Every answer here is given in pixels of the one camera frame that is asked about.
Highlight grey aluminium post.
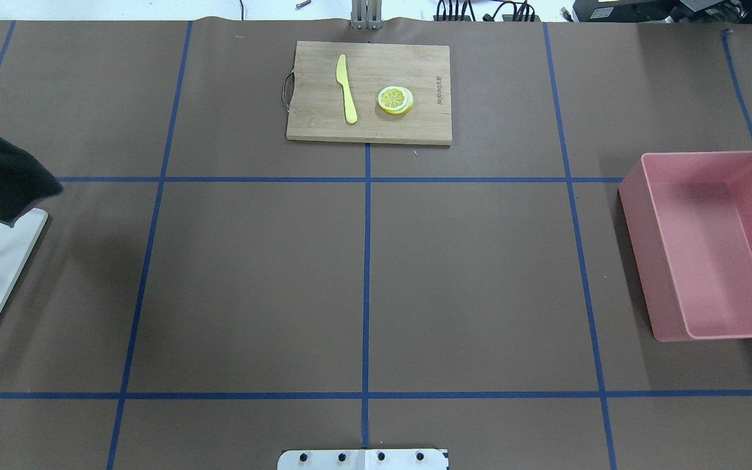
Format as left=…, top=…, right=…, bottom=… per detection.
left=351, top=0, right=384, bottom=30

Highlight white mounting plate with bolts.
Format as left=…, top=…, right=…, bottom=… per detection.
left=277, top=448, right=450, bottom=469

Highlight yellow plastic knife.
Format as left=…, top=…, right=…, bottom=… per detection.
left=335, top=54, right=358, bottom=125

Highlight yellow lemon slices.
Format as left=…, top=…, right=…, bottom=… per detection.
left=377, top=86, right=415, bottom=115

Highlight bamboo cutting board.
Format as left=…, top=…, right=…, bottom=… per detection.
left=286, top=40, right=453, bottom=146

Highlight black power strip with cables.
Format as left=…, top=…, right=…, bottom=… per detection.
left=431, top=1, right=541, bottom=23

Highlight black monitor equipment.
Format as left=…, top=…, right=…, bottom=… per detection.
left=572, top=1, right=752, bottom=24

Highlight pink plastic bin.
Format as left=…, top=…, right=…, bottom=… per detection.
left=619, top=151, right=752, bottom=342

